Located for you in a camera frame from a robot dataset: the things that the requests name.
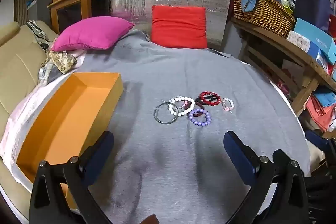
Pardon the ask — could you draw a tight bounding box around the pale pink bedsheet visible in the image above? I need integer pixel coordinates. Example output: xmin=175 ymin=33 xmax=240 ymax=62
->
xmin=0 ymin=49 xmax=87 ymax=161

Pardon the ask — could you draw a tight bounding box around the small red pillow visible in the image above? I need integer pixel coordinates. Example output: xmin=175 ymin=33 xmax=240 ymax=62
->
xmin=151 ymin=5 xmax=208 ymax=49

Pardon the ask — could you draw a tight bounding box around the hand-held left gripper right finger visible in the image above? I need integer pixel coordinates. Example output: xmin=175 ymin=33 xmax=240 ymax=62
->
xmin=223 ymin=131 xmax=310 ymax=224

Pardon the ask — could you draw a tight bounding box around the silver metal bangle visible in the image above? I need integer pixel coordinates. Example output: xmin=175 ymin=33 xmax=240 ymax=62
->
xmin=154 ymin=102 xmax=177 ymax=124

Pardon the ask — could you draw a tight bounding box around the grey blanket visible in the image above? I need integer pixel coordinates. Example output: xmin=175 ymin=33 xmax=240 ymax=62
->
xmin=76 ymin=30 xmax=311 ymax=224

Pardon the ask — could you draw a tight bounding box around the dark blue paper bag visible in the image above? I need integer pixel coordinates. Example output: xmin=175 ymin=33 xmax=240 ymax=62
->
xmin=293 ymin=0 xmax=332 ymax=30

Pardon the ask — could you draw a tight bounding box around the wooden shelf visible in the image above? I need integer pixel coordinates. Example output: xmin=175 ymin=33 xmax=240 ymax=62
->
xmin=231 ymin=17 xmax=336 ymax=117

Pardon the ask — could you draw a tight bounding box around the dark maroon bangle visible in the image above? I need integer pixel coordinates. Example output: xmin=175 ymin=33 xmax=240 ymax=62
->
xmin=188 ymin=101 xmax=207 ymax=117

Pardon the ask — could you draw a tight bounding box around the small pale pink bead bracelet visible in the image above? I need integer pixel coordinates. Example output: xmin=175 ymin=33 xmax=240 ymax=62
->
xmin=221 ymin=98 xmax=234 ymax=111

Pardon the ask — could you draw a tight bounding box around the beige leather sofa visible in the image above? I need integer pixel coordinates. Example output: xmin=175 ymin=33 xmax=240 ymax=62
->
xmin=0 ymin=20 xmax=59 ymax=214

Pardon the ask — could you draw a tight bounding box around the magenta pillow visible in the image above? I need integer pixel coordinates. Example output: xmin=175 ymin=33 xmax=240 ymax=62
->
xmin=50 ymin=17 xmax=135 ymax=52

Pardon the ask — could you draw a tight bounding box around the white patterned box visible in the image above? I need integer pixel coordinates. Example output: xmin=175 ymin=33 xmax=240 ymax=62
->
xmin=287 ymin=30 xmax=319 ymax=56

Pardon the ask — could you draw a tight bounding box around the red bead bracelet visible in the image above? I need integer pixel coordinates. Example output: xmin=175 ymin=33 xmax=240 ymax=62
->
xmin=199 ymin=92 xmax=222 ymax=106

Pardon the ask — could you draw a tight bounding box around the blue cardboard box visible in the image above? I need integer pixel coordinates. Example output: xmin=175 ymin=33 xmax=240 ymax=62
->
xmin=293 ymin=18 xmax=336 ymax=64

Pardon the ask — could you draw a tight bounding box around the wicker basket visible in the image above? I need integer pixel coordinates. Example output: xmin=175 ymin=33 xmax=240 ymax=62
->
xmin=232 ymin=0 xmax=297 ymax=39

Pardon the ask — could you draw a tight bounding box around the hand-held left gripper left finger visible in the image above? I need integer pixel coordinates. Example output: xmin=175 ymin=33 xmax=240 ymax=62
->
xmin=29 ymin=131 xmax=115 ymax=224

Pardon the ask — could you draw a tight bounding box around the pile of folded clothes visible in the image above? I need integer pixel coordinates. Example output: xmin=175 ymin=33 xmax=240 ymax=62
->
xmin=306 ymin=86 xmax=336 ymax=132

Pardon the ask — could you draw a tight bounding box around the orange cardboard box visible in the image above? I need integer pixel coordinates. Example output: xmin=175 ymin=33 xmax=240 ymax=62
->
xmin=16 ymin=72 xmax=124 ymax=210

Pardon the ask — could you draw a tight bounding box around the pink and clear bead bracelet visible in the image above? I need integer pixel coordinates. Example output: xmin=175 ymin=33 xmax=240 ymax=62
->
xmin=176 ymin=98 xmax=195 ymax=114

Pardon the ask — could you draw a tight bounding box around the purple bead bracelet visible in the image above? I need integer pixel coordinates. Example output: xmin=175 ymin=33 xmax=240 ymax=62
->
xmin=188 ymin=109 xmax=212 ymax=127

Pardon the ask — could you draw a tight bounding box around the black hair tie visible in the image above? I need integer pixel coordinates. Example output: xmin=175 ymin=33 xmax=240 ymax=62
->
xmin=196 ymin=94 xmax=219 ymax=105

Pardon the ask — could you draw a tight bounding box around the white bead bracelet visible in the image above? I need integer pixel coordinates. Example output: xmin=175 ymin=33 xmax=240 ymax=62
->
xmin=168 ymin=97 xmax=196 ymax=117

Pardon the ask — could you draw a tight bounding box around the patterned beige cloth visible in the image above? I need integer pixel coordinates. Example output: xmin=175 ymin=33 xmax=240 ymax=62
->
xmin=26 ymin=20 xmax=78 ymax=75

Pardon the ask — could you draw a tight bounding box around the grey plastic bag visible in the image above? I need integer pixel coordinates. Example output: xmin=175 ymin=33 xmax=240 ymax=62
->
xmin=39 ymin=64 xmax=61 ymax=84

